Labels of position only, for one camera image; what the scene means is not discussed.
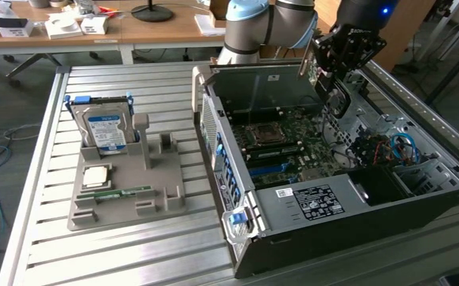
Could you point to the green motherboard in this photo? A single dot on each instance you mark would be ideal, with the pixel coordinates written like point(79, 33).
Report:
point(320, 161)

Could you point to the silver CPU chip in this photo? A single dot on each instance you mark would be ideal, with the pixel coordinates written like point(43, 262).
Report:
point(95, 177)

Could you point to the white paper booklet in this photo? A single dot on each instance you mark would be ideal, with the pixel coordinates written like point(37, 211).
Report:
point(208, 25)

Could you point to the grey power supply unit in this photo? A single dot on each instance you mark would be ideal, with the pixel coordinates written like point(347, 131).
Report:
point(284, 208)

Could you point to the black graphics card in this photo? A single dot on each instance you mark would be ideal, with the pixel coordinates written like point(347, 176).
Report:
point(333, 101)

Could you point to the black fan shroud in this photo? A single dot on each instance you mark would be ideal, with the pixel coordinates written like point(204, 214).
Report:
point(380, 184)

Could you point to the black case latch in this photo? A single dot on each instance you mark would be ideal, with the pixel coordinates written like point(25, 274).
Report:
point(221, 113)

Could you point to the blue case front latch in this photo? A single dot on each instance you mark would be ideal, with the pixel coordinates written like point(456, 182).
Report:
point(236, 218)

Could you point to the black round lamp base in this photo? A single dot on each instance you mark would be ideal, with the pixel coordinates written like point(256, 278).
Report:
point(152, 13)

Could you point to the blue expansion slot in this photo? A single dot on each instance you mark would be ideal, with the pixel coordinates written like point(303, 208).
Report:
point(268, 170)

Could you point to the grey printed parts rack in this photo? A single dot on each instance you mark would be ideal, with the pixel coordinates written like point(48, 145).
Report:
point(125, 184)

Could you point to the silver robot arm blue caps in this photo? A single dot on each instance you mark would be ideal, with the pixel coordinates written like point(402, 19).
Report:
point(248, 29)

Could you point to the white box with tape roll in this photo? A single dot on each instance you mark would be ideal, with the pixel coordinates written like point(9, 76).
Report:
point(64, 26)

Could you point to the wooden desk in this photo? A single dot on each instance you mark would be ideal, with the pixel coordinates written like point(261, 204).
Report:
point(165, 29)
point(21, 40)

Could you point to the brown cardboard box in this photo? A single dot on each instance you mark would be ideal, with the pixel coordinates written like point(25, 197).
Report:
point(217, 9)

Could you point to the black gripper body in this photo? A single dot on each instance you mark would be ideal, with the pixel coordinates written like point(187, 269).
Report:
point(361, 18)

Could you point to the white labelled box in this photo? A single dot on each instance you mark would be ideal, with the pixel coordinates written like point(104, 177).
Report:
point(95, 25)

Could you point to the black open PC case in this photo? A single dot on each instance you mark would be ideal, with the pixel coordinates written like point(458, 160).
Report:
point(332, 244)

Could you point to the CPU socket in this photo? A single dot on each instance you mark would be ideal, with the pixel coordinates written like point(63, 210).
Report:
point(267, 134)

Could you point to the silver disk bay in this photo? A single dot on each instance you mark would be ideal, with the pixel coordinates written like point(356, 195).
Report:
point(431, 175)

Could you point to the black white cardboard box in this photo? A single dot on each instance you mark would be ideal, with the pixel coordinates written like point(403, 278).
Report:
point(13, 28)

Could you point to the green RAM stick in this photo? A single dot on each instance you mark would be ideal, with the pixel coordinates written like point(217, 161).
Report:
point(113, 193)

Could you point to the hard disk blue caddy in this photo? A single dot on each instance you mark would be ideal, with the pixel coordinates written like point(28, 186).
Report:
point(101, 128)

